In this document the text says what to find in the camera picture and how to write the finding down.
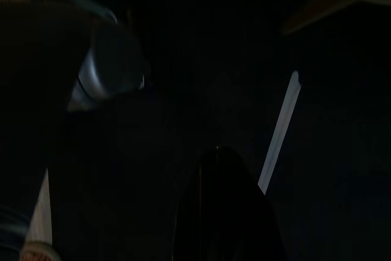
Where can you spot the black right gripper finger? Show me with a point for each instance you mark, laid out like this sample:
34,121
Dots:
232,212

